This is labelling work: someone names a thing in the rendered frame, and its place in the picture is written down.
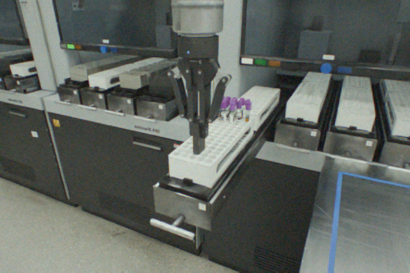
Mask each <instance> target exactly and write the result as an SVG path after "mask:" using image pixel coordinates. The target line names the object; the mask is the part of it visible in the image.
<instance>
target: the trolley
mask: <svg viewBox="0 0 410 273"><path fill-rule="evenodd" d="M299 273H410V172H406V171H403V170H397V169H391V168H387V167H381V166H377V165H371V164H367V163H361V162H358V161H352V160H346V159H343V158H336V157H332V156H327V155H325V156H324V160H323V164H322V169H321V173H320V179H319V182H318V188H317V191H316V197H315V202H314V206H313V211H312V214H311V220H310V223H309V229H308V232H307V238H306V244H305V247H304V253H303V256H302V261H301V264H300V270H299Z"/></svg>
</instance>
